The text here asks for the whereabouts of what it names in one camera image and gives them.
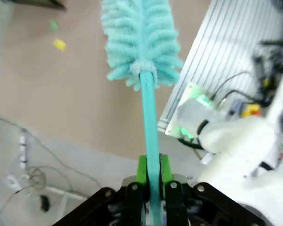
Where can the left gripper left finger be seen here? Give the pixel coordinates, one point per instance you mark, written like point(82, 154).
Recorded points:
point(132, 202)

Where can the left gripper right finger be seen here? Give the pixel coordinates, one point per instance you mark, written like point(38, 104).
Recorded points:
point(177, 202)

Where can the teal microfibre duster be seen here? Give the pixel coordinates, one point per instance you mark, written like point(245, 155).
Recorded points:
point(151, 117)

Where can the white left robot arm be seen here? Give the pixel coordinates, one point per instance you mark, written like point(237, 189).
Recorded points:
point(238, 146)

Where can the small black floor object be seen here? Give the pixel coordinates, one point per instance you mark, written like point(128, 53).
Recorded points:
point(44, 203)

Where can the yellow emergency stop box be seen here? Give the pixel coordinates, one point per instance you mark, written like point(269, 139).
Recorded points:
point(250, 110)

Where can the white power adapter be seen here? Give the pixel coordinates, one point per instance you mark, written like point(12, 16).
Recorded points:
point(13, 182)

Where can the white power strip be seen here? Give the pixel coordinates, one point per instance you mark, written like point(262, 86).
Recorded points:
point(22, 150)

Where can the yellow paper scrap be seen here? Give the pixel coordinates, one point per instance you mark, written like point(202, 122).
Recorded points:
point(59, 44)

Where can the green paper scrap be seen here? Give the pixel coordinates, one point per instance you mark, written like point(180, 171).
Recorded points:
point(53, 25)

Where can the aluminium profile base plate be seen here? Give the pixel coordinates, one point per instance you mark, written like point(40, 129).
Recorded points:
point(214, 47)

